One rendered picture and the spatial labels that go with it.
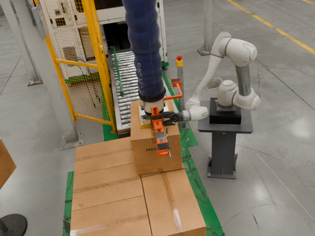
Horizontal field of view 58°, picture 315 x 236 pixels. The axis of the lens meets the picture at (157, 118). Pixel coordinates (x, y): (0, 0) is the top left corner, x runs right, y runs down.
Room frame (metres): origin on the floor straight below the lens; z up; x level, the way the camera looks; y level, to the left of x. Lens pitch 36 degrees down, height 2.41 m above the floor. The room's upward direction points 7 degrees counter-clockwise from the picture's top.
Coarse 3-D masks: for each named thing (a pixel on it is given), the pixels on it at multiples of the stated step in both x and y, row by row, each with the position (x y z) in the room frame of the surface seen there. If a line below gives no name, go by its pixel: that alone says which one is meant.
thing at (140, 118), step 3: (138, 108) 2.17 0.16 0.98; (141, 108) 2.16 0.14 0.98; (138, 111) 2.12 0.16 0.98; (138, 114) 2.07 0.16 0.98; (141, 117) 2.02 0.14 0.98; (144, 117) 1.97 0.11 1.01; (147, 117) 2.00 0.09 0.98; (141, 120) 1.97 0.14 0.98; (141, 123) 1.93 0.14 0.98; (141, 126) 1.89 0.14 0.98; (144, 126) 1.88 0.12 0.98; (147, 126) 1.88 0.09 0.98; (150, 126) 1.88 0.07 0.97
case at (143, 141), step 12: (132, 108) 2.21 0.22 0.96; (132, 120) 2.01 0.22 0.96; (132, 132) 1.85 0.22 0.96; (144, 132) 1.83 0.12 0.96; (168, 132) 1.79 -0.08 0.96; (132, 144) 1.74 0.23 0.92; (144, 144) 1.74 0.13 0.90; (144, 156) 1.74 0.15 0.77; (156, 156) 1.74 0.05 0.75; (168, 156) 1.74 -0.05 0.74; (180, 156) 1.74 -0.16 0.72; (144, 168) 1.74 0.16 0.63; (156, 168) 1.74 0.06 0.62; (168, 168) 1.74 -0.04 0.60; (180, 168) 1.74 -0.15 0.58
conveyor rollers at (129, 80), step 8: (112, 56) 4.48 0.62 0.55; (120, 56) 4.48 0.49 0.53; (128, 56) 4.41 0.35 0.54; (112, 64) 4.21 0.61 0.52; (120, 64) 4.13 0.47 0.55; (128, 64) 4.13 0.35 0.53; (120, 72) 3.85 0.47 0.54; (128, 72) 3.86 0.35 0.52; (128, 80) 3.59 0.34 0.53; (136, 80) 3.53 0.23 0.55; (128, 88) 3.33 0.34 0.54; (136, 88) 3.33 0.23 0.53; (120, 96) 3.14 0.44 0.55; (128, 96) 3.14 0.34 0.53; (136, 96) 3.09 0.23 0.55; (120, 104) 2.95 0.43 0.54; (128, 104) 2.96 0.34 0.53; (120, 112) 2.78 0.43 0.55; (128, 112) 2.78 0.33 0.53; (128, 120) 2.60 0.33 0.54
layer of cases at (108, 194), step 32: (96, 160) 2.01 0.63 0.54; (128, 160) 1.96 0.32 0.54; (96, 192) 1.61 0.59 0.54; (128, 192) 1.57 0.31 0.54; (160, 192) 1.53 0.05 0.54; (192, 192) 1.49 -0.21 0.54; (96, 224) 1.30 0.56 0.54; (128, 224) 1.27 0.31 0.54; (160, 224) 1.24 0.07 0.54; (192, 224) 1.21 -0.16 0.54
